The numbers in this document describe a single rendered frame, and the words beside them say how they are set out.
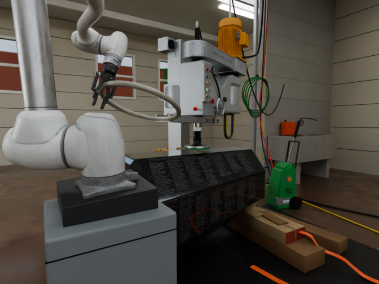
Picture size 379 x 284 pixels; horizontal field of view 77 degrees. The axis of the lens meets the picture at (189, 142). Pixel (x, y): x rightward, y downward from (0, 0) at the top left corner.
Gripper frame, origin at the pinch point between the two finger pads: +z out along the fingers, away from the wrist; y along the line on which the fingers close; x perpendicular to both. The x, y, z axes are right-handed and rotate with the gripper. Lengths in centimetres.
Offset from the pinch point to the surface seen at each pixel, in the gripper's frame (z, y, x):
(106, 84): -8.3, -0.7, -4.5
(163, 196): 40, 56, 1
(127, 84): -8.6, 4.6, -16.1
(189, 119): -18, 67, 5
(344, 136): -181, 560, 30
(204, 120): -26, 88, 11
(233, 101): -67, 133, 22
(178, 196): 38, 66, -2
